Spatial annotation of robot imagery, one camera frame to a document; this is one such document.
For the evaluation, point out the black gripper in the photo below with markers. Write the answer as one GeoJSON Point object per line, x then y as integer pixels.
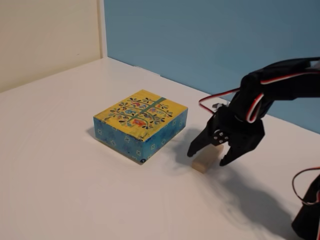
{"type": "Point", "coordinates": [233, 127]}

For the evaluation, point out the wooden Jenga block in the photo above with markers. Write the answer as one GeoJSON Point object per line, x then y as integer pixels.
{"type": "Point", "coordinates": [203, 162]}

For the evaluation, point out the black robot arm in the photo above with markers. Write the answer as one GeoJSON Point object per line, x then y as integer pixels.
{"type": "Point", "coordinates": [287, 87]}

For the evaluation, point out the yellow and blue floral box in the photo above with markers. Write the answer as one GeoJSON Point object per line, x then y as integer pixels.
{"type": "Point", "coordinates": [140, 115]}

